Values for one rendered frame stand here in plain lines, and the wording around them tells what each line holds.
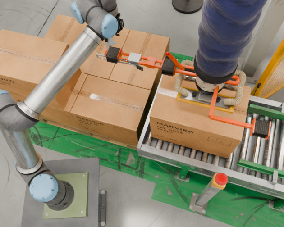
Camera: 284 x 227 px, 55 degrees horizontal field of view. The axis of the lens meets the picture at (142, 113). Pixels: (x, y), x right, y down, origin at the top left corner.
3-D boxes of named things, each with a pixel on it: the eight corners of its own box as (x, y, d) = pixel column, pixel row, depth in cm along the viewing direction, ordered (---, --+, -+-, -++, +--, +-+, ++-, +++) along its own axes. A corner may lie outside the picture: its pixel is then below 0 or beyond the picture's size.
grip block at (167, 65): (177, 64, 164) (178, 57, 158) (173, 77, 160) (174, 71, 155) (164, 61, 165) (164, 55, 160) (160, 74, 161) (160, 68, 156)
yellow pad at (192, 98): (235, 99, 162) (237, 95, 158) (232, 114, 158) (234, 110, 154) (179, 87, 168) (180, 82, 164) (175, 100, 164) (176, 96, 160)
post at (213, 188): (203, 200, 244) (227, 176, 154) (201, 207, 241) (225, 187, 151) (195, 197, 245) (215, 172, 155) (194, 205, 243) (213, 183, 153)
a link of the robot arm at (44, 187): (51, 211, 164) (37, 206, 149) (35, 190, 171) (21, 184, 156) (70, 192, 168) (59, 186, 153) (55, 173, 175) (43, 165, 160)
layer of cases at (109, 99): (169, 62, 293) (170, 37, 257) (139, 147, 254) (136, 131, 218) (69, 39, 316) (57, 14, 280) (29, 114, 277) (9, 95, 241)
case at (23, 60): (81, 72, 247) (67, 43, 211) (63, 110, 231) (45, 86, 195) (24, 58, 258) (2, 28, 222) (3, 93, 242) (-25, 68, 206)
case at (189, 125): (236, 112, 219) (251, 86, 183) (227, 158, 203) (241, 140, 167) (165, 94, 230) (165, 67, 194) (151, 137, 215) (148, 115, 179)
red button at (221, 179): (227, 175, 154) (229, 174, 150) (225, 188, 151) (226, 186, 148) (215, 172, 155) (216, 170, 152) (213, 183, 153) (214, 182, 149)
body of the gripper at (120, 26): (119, 37, 143) (116, 20, 132) (104, 34, 144) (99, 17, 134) (124, 26, 146) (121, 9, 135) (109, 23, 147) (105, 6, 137)
